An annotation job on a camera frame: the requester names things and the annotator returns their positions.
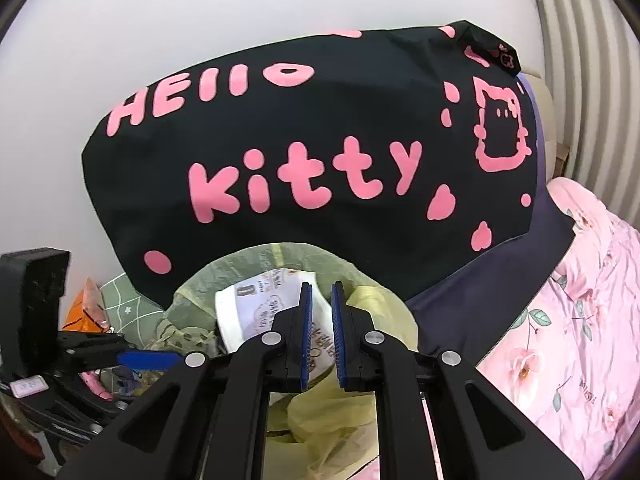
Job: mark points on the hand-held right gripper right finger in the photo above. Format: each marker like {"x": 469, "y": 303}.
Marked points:
{"x": 338, "y": 330}

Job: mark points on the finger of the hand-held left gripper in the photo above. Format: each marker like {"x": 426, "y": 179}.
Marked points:
{"x": 145, "y": 360}

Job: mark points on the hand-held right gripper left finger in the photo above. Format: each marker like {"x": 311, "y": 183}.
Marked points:
{"x": 306, "y": 325}

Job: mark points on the white printed paper wrapper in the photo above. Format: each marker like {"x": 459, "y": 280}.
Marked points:
{"x": 250, "y": 310}

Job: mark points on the yellow-green plastic trash bag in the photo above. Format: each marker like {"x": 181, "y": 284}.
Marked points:
{"x": 215, "y": 280}

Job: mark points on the pink twisted soft item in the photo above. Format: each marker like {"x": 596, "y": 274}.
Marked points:
{"x": 97, "y": 385}

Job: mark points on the orange snack packet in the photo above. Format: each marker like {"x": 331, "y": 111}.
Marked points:
{"x": 87, "y": 305}

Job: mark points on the green grid mat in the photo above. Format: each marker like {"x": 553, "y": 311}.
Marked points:
{"x": 132, "y": 300}

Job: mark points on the black pillow with pink print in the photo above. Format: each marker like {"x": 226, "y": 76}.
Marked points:
{"x": 310, "y": 125}

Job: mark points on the pink floral blanket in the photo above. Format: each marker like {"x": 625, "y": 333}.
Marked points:
{"x": 575, "y": 320}

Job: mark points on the white ribbed curtain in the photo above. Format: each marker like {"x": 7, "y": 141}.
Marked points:
{"x": 595, "y": 75}

